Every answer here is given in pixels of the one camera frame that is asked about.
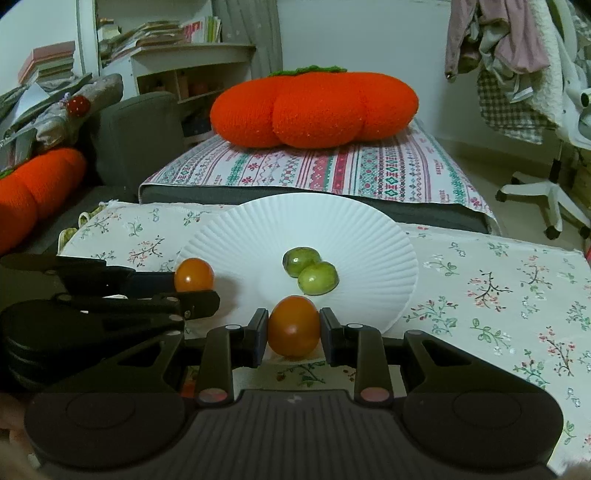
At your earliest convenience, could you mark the grey sofa cushion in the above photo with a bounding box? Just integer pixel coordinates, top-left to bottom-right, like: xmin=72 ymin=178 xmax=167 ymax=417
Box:
xmin=90 ymin=91 xmax=186 ymax=197

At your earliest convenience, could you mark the white office chair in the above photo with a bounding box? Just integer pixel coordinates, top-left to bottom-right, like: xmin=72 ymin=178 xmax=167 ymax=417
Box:
xmin=495 ymin=0 xmax=591 ymax=241

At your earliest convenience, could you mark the white shelf unit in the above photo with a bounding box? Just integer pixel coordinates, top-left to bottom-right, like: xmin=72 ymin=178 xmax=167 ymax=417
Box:
xmin=95 ymin=0 xmax=257 ymax=139

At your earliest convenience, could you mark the orange knitted cushion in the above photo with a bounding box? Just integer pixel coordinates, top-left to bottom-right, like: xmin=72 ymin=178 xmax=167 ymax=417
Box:
xmin=0 ymin=148 xmax=88 ymax=256

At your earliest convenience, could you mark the pile of books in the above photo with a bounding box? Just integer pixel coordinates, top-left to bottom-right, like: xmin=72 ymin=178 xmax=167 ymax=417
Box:
xmin=98 ymin=16 xmax=223 ymax=62

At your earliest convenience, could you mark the large orange tomato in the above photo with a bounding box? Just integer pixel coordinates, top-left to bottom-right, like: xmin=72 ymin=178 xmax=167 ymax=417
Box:
xmin=268 ymin=295 xmax=321 ymax=359

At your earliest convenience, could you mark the checked cloth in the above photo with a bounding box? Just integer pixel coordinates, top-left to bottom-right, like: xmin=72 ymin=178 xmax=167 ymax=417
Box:
xmin=476 ymin=68 xmax=560 ymax=145

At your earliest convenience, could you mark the grey curtain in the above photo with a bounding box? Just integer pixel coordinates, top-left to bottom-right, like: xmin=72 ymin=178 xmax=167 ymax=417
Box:
xmin=212 ymin=0 xmax=284 ymax=89

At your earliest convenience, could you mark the pink garment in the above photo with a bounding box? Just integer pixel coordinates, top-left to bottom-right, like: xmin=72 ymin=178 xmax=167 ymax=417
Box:
xmin=444 ymin=0 xmax=551 ymax=80

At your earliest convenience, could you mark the floral table cloth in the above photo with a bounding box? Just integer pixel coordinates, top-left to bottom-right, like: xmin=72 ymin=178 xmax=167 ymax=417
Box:
xmin=58 ymin=198 xmax=591 ymax=477

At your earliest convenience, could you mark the large orange pumpkin cushion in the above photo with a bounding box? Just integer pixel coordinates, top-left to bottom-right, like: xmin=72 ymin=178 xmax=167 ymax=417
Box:
xmin=210 ymin=65 xmax=420 ymax=149

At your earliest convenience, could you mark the green jujube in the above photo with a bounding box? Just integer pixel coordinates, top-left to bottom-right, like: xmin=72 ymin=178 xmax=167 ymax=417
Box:
xmin=298 ymin=261 xmax=340 ymax=296
xmin=282 ymin=247 xmax=321 ymax=278

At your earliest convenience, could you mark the stack of boxes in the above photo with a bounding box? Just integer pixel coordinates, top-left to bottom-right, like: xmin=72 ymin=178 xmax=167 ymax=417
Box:
xmin=18 ymin=41 xmax=77 ymax=86

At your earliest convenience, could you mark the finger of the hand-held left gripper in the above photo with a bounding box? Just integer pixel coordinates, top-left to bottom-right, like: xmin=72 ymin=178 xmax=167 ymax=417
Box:
xmin=55 ymin=290 xmax=221 ymax=329
xmin=0 ymin=255 xmax=177 ymax=296

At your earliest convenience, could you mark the grey plush toy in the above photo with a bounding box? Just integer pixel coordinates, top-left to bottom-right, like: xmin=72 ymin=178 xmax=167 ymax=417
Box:
xmin=34 ymin=73 xmax=124 ymax=151

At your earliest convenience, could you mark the white paper plate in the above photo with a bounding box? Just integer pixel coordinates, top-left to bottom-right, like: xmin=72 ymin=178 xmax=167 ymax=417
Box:
xmin=174 ymin=193 xmax=420 ymax=366

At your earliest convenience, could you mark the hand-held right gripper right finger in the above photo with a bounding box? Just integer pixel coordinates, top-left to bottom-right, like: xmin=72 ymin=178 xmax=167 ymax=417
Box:
xmin=320 ymin=307 xmax=504 ymax=403

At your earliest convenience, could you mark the striped patterned mattress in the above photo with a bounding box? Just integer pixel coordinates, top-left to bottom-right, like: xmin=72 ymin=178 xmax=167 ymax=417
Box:
xmin=139 ymin=117 xmax=499 ymax=232

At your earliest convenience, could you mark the white fleece garment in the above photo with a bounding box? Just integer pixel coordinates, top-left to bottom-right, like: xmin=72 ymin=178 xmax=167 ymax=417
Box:
xmin=526 ymin=0 xmax=580 ymax=136

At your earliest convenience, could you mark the small orange tomato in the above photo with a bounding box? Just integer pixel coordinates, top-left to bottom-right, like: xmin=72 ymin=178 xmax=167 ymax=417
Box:
xmin=174 ymin=258 xmax=215 ymax=293

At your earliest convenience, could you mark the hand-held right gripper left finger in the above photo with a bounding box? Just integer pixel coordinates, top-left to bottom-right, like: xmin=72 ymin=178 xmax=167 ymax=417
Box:
xmin=95 ymin=308 xmax=270 ymax=408

